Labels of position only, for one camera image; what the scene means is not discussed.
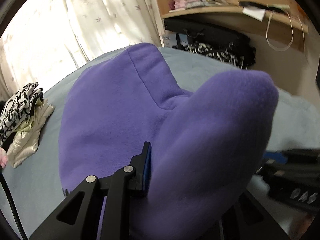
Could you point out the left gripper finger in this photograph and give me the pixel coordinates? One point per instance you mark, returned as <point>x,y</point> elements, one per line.
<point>101,208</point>

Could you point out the purple hoodie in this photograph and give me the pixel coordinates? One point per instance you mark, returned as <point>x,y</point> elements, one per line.
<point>206,144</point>

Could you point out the cream puffer jacket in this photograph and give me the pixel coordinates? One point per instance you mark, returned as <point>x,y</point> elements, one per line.
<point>26,140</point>

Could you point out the white pink plush toy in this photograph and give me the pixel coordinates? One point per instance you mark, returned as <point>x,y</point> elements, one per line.
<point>3,158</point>

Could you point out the black white patterned garment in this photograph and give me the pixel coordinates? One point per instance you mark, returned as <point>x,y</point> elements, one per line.
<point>19,108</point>

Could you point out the floral white curtain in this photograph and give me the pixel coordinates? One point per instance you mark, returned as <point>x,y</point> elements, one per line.
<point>48,39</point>

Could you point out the wooden shelf unit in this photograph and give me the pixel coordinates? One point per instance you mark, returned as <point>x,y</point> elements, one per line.
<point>237,5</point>

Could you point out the white bag handle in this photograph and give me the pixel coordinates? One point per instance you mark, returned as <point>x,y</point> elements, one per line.
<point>284,31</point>

